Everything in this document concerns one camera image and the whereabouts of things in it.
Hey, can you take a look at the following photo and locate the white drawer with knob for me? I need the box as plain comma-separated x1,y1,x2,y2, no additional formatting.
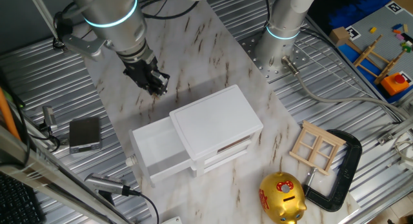
125,116,194,188

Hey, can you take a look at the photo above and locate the orange emergency stop button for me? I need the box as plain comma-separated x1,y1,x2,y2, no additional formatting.
379,72,410,97

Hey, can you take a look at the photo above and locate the black keyboard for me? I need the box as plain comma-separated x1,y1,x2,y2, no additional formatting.
0,172,46,224

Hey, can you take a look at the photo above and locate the black arm base cable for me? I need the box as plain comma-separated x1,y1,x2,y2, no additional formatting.
261,0,272,28

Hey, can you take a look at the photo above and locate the grey brick baseplate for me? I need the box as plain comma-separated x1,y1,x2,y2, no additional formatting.
337,1,413,99

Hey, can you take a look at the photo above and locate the grey cable with connector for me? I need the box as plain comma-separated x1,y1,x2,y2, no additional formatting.
280,55,412,121

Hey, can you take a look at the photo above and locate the wooden window frame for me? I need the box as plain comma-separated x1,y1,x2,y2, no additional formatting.
288,119,347,176

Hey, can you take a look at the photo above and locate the silver camera on stand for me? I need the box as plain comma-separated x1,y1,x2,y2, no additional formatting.
84,172,133,206

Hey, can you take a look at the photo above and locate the black C-clamp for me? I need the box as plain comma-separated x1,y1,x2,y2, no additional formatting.
301,129,363,213

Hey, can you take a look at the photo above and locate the marble pattern board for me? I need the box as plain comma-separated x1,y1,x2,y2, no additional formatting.
69,0,361,224

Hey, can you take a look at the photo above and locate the large wooden block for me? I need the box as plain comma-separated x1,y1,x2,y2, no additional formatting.
328,26,352,47

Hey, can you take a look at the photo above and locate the black white marker tag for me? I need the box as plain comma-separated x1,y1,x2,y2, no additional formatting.
385,1,404,15
345,25,361,41
399,70,413,86

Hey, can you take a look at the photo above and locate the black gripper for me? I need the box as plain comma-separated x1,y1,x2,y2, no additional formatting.
123,57,171,96

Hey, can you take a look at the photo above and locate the blue foam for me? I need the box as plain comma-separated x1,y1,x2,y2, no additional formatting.
327,0,403,30

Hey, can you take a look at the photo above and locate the aluminium frame beam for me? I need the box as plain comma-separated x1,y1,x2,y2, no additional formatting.
0,125,133,224

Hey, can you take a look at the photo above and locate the metal pole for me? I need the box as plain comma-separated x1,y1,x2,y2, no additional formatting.
26,0,70,54

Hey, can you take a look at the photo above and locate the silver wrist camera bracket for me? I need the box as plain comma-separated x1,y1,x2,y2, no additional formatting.
53,10,109,62

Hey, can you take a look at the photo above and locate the orange pole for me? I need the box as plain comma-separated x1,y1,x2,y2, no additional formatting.
0,87,22,143

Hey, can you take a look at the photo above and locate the silver digital scale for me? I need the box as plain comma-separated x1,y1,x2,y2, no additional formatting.
68,116,103,155

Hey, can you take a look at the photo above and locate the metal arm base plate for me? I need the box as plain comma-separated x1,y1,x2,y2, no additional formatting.
237,30,310,85

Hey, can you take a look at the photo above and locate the white mini cabinet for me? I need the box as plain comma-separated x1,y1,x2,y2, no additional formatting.
169,84,265,178

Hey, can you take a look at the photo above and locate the aluminium rail with bracket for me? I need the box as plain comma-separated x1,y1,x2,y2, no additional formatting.
376,114,413,147

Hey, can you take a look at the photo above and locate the small silver camera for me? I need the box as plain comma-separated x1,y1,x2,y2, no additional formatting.
39,105,59,133

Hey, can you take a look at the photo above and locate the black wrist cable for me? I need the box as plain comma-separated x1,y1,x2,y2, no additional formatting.
140,0,200,21

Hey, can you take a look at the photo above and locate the golden piggy bank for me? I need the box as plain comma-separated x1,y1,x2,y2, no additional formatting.
258,171,308,224

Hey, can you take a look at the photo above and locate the black camera cable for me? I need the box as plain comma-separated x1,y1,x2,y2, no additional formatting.
124,185,161,224

